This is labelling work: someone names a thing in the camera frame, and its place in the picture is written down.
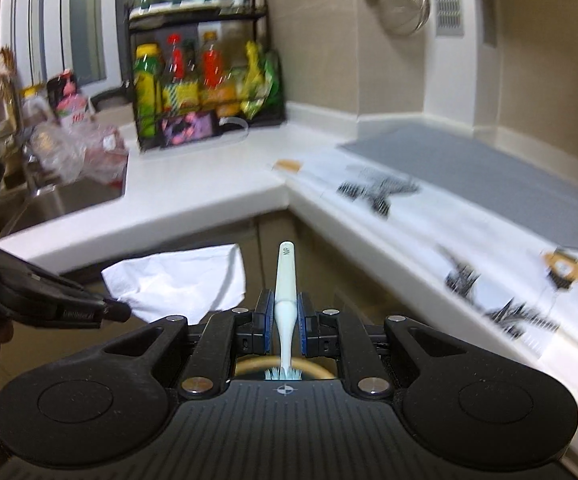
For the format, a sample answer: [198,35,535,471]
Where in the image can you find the black wire spice rack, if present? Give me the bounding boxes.
[124,0,287,152]

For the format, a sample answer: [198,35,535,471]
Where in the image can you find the grey counter mat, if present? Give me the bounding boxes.
[343,125,578,250]

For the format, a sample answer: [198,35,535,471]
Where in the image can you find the steel mesh strainer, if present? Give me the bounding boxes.
[376,0,431,37]

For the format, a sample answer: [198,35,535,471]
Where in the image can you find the green yellow-cap bottle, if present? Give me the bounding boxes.
[133,42,163,139]

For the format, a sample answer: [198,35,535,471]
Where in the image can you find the red-cap sauce bottle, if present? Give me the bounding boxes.
[161,32,199,114]

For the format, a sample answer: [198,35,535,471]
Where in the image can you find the white charging cable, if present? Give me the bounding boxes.
[215,115,251,143]

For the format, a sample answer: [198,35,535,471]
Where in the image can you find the orange red-cap bottle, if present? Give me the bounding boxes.
[200,29,240,118]

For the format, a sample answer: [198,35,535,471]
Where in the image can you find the pink soap pump bottle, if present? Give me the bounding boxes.
[46,70,92,129]

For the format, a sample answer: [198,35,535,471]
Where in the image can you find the white toothbrush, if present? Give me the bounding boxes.
[265,242,301,380]

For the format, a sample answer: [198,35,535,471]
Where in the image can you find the smartphone with lit screen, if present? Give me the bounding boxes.
[160,112,219,148]

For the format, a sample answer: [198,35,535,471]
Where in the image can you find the plastic bag with meat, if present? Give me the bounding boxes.
[28,122,129,185]

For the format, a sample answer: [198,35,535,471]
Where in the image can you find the stainless steel sink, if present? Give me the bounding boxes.
[0,154,129,237]

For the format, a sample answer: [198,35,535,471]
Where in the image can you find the white paper towel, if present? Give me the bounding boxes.
[102,244,246,324]

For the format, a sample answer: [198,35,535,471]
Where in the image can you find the beige round trash bin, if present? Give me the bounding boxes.
[233,353,338,382]

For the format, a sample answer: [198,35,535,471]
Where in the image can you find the yellow green snack bag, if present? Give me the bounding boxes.
[239,40,283,120]

